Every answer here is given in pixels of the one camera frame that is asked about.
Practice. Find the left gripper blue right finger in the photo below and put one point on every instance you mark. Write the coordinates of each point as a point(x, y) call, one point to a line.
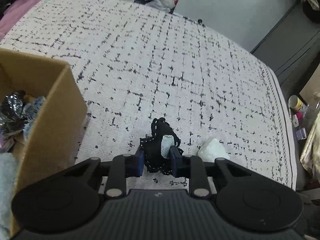
point(176, 160)

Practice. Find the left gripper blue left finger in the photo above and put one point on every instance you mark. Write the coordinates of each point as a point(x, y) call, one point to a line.
point(138, 164)

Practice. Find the black stitched fabric pouch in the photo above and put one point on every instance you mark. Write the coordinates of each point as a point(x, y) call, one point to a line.
point(157, 147)

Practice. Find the white soft packet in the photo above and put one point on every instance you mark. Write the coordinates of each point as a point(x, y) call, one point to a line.
point(211, 150)

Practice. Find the blue knitted cloth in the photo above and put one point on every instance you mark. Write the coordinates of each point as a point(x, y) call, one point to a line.
point(31, 111)

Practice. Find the black shiny packaged item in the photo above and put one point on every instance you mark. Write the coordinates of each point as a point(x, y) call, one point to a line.
point(12, 117)

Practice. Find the brown cardboard box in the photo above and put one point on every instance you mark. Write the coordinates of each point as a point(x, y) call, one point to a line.
point(53, 135)

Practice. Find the white patterned bed cover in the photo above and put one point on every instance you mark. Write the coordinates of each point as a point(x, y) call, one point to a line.
point(134, 63)

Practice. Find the yellow white cup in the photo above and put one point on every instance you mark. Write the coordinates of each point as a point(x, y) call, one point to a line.
point(296, 104)

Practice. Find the patterned gift bag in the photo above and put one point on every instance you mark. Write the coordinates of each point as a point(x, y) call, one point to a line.
point(309, 158)

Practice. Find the black dumbbell set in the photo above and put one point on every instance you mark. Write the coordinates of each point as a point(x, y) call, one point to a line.
point(200, 22)

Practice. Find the white plastic bag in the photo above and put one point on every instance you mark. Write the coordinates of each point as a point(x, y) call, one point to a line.
point(163, 5)

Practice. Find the purple bed sheet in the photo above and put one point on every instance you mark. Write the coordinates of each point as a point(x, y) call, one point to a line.
point(14, 13)

